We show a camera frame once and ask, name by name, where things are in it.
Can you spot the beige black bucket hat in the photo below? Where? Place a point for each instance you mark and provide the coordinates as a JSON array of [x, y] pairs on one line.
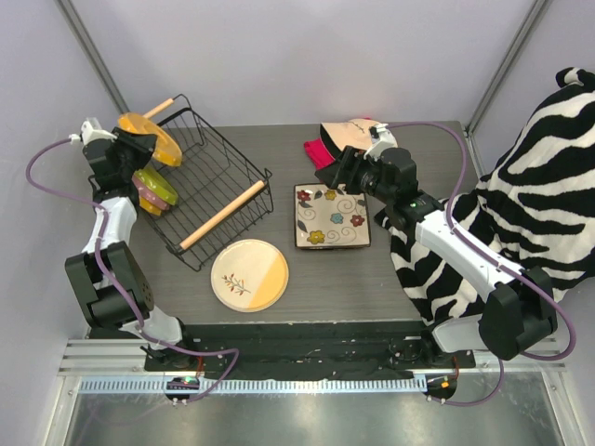
[[354, 133]]

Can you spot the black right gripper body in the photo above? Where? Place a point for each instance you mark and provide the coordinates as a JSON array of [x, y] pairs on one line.
[[347, 163]]

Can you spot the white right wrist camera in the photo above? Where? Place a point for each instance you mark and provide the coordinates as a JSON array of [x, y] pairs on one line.
[[381, 140]]

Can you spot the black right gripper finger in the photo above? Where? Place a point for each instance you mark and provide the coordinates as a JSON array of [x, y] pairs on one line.
[[333, 175], [353, 153]]

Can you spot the cream flower square plate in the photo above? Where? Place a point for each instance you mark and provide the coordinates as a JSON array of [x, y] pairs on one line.
[[330, 219]]

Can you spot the green dotted round plate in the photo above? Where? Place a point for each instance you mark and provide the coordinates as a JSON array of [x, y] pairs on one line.
[[153, 180]]

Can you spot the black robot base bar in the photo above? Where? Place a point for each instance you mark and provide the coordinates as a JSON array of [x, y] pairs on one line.
[[310, 351]]

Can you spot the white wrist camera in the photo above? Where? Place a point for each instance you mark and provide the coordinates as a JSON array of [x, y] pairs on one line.
[[381, 140], [90, 131]]

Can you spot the red folded cloth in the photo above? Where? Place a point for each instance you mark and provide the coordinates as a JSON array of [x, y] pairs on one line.
[[318, 153]]

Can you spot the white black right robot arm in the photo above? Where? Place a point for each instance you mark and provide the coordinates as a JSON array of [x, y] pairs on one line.
[[516, 313]]

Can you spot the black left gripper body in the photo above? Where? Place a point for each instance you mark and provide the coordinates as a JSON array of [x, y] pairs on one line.
[[140, 145]]

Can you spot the orange dotted round plate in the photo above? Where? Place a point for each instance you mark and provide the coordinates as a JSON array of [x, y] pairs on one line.
[[249, 275]]

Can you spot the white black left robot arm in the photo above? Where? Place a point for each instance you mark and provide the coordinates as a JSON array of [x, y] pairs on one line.
[[112, 291]]

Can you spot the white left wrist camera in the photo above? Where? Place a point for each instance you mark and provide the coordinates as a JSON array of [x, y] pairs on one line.
[[90, 131]]

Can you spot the grey slotted cable duct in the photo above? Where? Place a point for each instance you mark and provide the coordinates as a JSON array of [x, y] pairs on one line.
[[179, 385]]

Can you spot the zebra striped blanket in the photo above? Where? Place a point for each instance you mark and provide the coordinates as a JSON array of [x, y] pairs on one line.
[[536, 208]]

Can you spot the black wire dish rack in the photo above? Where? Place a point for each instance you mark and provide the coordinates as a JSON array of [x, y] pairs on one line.
[[213, 172]]

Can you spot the pink dotted round plate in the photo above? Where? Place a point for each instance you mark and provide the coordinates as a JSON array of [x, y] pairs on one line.
[[148, 200]]

